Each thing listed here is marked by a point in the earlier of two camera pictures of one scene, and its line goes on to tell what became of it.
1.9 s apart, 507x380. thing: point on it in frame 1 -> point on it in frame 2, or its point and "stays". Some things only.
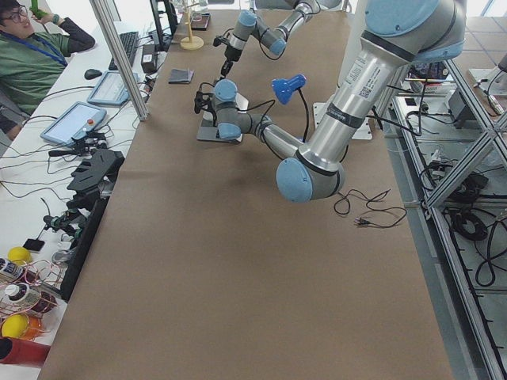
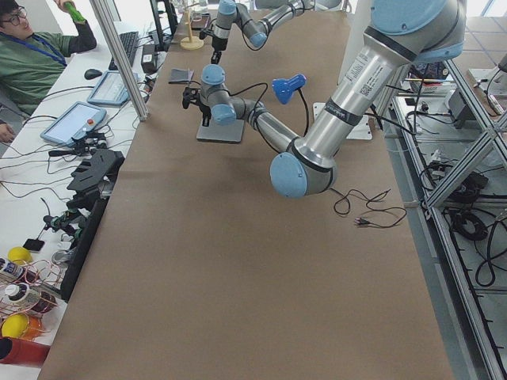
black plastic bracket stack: [93, 180] stays
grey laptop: [207, 130] stays
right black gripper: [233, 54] -> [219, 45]
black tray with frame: [200, 20] stays
